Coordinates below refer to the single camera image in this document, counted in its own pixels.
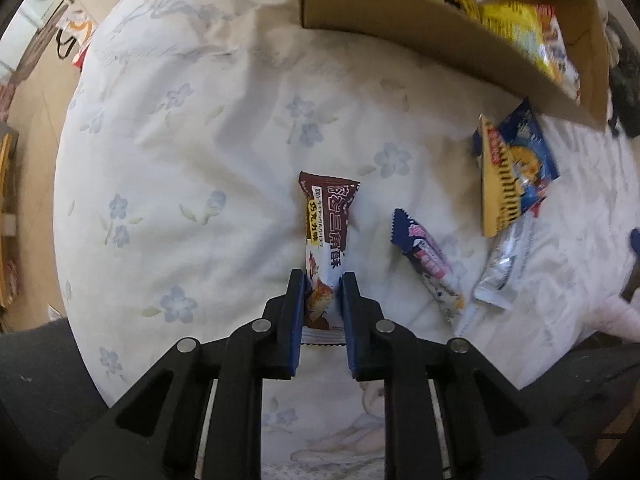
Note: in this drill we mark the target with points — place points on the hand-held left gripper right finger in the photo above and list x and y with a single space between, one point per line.
348 330

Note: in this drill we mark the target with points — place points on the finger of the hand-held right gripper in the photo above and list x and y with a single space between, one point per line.
635 245

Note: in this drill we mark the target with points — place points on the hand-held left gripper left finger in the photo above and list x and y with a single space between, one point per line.
296 330

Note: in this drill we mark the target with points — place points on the brown white chocolate pastry packet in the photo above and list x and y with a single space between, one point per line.
330 240

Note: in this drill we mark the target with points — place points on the yellow green snack packet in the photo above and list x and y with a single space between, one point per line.
515 30

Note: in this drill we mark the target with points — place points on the cardboard box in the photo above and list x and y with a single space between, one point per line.
400 15

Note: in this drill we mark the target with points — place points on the pink floral cloth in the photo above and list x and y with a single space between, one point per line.
620 320

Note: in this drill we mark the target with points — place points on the navy pink snack packet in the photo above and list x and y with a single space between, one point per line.
425 255

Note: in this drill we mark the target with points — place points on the silver white snack packet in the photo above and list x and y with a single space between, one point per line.
500 270

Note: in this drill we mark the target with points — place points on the blue cartoon snack packet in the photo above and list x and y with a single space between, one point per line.
530 150

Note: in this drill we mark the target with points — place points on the yellow black striped snack packet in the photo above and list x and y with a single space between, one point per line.
500 185

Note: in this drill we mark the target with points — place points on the dark camouflage cloth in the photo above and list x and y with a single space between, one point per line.
625 75

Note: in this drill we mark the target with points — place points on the white floral duvet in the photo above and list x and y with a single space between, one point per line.
175 160

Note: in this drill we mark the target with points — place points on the person's dark grey trousers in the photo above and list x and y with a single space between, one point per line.
35 395

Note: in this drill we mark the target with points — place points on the wooden cabinet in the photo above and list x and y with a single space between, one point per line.
7 185

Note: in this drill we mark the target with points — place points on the orange white shopping bag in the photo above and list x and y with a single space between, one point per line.
75 30

